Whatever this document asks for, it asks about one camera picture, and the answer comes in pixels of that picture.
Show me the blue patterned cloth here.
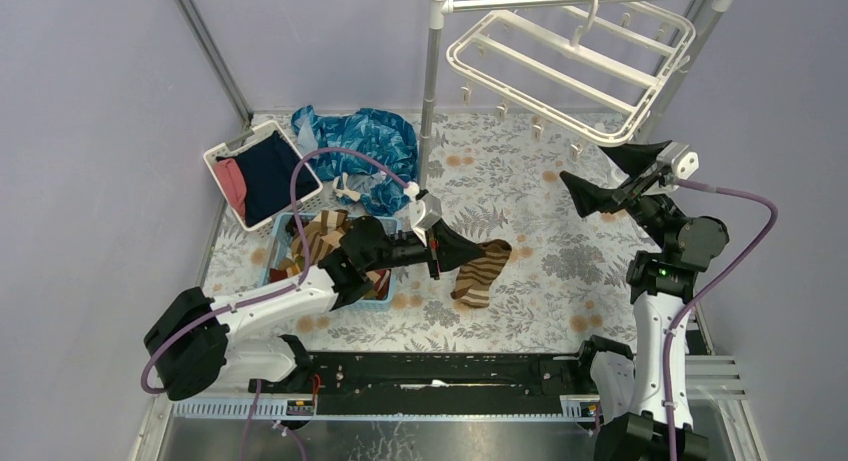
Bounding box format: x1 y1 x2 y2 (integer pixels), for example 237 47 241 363
291 105 419 216

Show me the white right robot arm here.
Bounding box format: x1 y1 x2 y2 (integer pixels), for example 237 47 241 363
560 141 729 460

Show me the dark navy folded garment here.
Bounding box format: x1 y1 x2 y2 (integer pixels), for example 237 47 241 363
216 131 321 228

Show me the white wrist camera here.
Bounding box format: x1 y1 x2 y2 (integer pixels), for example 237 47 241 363
656 141 700 180
404 181 442 245

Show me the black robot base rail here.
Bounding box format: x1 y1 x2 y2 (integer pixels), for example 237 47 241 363
248 351 597 416

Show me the light blue sock basket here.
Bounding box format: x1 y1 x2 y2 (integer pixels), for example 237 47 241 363
259 213 400 312

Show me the pink folded garment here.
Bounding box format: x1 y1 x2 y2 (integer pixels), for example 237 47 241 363
213 158 247 219

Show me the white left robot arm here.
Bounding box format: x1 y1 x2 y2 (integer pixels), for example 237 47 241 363
140 216 484 401

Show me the white plastic basket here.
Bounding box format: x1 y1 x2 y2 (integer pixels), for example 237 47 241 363
202 120 323 232

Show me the white clip drying hanger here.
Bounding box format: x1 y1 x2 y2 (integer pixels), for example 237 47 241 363
445 1 697 151

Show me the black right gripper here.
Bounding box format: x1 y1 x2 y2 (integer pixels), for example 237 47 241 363
559 138 684 253

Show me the brown striped sock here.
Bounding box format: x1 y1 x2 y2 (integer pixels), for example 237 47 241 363
451 239 512 308

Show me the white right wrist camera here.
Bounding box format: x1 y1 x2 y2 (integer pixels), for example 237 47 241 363
656 141 700 180

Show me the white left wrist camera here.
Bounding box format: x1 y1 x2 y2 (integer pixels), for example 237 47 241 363
404 181 442 245

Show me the silver white drying rack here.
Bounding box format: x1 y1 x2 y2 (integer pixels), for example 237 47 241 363
420 0 733 148

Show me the pile of assorted socks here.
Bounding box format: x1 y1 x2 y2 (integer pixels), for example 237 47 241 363
270 209 352 284

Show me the floral patterned table mat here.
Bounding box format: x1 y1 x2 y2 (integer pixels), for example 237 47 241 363
186 112 654 355

